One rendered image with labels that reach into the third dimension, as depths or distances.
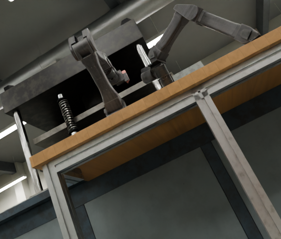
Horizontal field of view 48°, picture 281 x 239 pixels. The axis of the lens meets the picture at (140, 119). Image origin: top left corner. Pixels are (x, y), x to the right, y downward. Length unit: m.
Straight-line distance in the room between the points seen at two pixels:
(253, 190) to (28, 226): 1.07
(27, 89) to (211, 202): 1.90
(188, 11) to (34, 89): 1.68
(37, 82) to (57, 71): 0.20
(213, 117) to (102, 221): 0.74
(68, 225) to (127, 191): 0.45
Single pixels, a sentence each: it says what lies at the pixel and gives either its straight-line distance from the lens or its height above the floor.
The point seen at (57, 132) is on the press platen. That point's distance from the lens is 2.67.
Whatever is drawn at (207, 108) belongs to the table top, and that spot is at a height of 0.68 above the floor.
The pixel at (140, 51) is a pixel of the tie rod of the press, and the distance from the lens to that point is 2.51.
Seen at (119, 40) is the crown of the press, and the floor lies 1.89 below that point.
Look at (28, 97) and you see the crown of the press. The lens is 2.75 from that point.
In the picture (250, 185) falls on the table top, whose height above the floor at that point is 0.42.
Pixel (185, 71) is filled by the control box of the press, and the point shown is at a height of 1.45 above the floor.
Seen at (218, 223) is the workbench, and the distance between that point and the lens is 1.36.
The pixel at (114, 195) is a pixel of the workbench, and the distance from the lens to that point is 1.45.
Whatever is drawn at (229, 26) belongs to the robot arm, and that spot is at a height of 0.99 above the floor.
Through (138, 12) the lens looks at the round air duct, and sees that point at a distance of 5.22.
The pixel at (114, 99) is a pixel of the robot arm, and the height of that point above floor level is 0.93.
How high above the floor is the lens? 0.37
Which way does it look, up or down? 22 degrees up
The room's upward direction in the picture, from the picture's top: 25 degrees counter-clockwise
